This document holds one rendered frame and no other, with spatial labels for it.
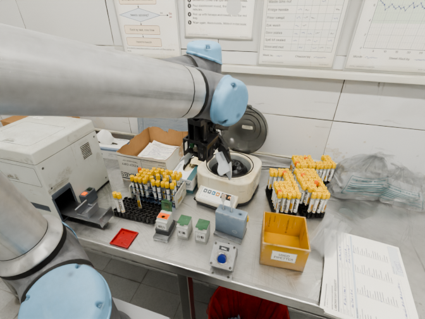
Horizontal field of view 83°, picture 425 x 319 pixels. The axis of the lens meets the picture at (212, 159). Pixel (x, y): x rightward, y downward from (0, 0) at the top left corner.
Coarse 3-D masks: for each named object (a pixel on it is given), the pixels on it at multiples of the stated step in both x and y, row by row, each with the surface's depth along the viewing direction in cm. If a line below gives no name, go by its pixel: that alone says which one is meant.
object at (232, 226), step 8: (224, 208) 81; (216, 216) 81; (224, 216) 79; (232, 216) 77; (240, 216) 77; (216, 224) 83; (224, 224) 81; (232, 224) 79; (240, 224) 78; (216, 232) 83; (224, 232) 83; (232, 232) 81; (240, 232) 79; (232, 240) 81; (240, 240) 81
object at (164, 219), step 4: (160, 212) 82; (164, 212) 82; (168, 212) 82; (160, 216) 81; (164, 216) 81; (168, 216) 81; (172, 216) 83; (156, 220) 80; (160, 220) 80; (164, 220) 80; (168, 220) 80; (172, 220) 84; (156, 224) 81; (160, 224) 80; (164, 224) 79; (168, 224) 81; (160, 228) 81; (164, 228) 81; (168, 228) 82
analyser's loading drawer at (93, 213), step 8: (64, 208) 89; (72, 208) 89; (80, 208) 86; (88, 208) 89; (96, 208) 88; (112, 208) 88; (72, 216) 86; (80, 216) 85; (88, 216) 84; (96, 216) 86; (104, 216) 84; (104, 224) 85
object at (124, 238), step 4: (124, 228) 85; (120, 232) 84; (124, 232) 84; (128, 232) 84; (132, 232) 84; (136, 232) 84; (116, 236) 83; (120, 236) 83; (124, 236) 83; (128, 236) 83; (132, 236) 83; (136, 236) 83; (112, 240) 81; (116, 240) 82; (120, 240) 82; (124, 240) 82; (128, 240) 82; (132, 240) 81; (112, 244) 80; (116, 244) 79; (120, 244) 80; (124, 244) 80; (128, 244) 79
